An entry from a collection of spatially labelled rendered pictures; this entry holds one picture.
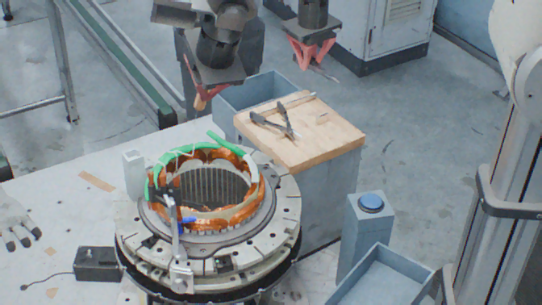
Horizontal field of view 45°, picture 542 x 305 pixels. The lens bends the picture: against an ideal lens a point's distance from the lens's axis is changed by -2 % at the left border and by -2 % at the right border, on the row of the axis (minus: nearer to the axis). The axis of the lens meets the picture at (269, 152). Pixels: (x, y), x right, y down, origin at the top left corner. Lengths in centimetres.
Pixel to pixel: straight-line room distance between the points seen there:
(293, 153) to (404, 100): 219
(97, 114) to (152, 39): 75
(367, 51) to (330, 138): 218
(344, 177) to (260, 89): 30
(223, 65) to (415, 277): 48
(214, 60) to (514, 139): 45
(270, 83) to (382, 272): 59
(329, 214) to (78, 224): 57
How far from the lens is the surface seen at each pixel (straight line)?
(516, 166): 106
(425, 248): 266
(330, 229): 148
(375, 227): 124
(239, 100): 153
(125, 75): 217
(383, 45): 356
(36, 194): 170
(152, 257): 106
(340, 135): 135
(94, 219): 160
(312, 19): 125
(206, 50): 92
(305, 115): 139
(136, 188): 114
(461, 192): 295
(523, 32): 88
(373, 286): 112
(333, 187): 139
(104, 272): 144
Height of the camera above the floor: 187
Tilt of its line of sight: 38 degrees down
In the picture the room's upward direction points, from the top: 2 degrees clockwise
